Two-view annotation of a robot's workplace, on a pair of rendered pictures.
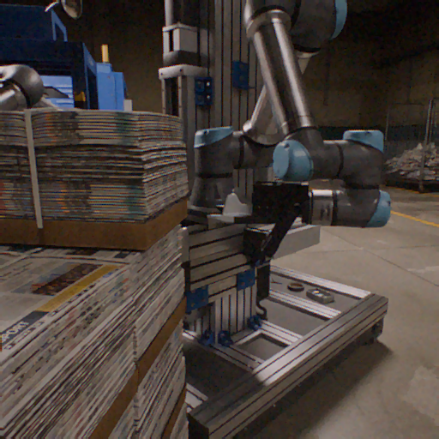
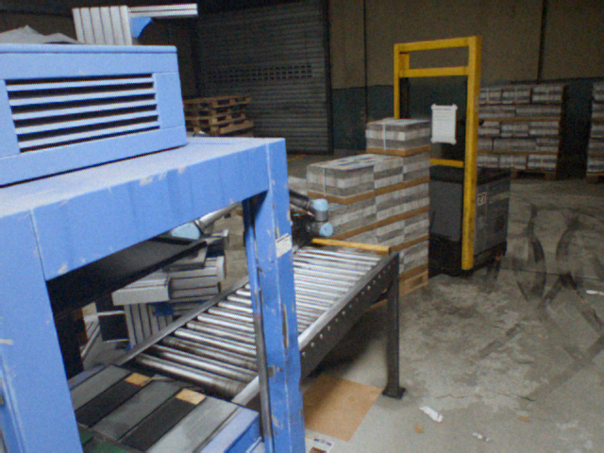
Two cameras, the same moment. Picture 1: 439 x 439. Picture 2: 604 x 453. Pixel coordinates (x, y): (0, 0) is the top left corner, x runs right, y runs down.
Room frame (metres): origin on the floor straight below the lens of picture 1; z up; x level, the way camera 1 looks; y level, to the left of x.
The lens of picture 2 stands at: (3.00, 2.43, 1.69)
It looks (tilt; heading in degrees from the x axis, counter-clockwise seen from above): 17 degrees down; 221
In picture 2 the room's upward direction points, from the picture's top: 4 degrees counter-clockwise
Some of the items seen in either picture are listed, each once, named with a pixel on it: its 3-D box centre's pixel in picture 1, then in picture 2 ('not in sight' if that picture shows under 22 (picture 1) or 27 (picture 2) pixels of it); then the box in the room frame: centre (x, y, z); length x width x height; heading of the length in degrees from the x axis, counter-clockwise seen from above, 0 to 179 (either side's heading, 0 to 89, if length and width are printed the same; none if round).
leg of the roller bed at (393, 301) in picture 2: not in sight; (393, 335); (0.91, 1.22, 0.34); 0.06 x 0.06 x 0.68; 11
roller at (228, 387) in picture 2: not in sight; (189, 376); (2.16, 1.21, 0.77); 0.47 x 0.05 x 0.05; 101
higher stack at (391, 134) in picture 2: not in sight; (397, 205); (-0.39, 0.51, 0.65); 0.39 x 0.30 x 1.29; 79
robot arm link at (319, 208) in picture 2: not in sight; (319, 209); (0.94, 0.80, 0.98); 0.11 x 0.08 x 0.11; 62
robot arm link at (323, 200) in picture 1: (318, 208); not in sight; (0.78, -0.21, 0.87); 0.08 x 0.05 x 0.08; 171
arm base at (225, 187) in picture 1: (213, 188); not in sight; (1.17, 0.01, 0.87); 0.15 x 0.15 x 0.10
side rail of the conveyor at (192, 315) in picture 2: not in sight; (235, 299); (1.63, 0.85, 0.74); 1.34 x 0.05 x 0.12; 11
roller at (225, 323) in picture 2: not in sight; (247, 329); (1.85, 1.14, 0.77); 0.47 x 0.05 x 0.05; 101
